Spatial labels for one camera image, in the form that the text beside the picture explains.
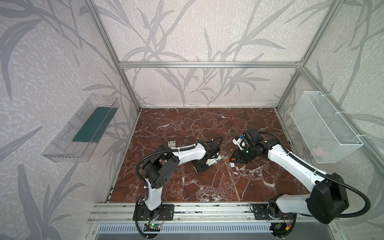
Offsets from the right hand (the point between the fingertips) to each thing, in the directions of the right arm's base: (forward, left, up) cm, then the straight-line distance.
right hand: (230, 156), depth 80 cm
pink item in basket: (-2, -42, +8) cm, 43 cm away
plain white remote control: (-1, +10, -4) cm, 11 cm away
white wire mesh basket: (-3, -37, +22) cm, 43 cm away
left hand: (+1, +17, -11) cm, 20 cm away
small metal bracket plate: (+14, +36, -11) cm, 40 cm away
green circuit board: (-31, +40, -14) cm, 52 cm away
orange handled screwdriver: (-2, +2, 0) cm, 3 cm away
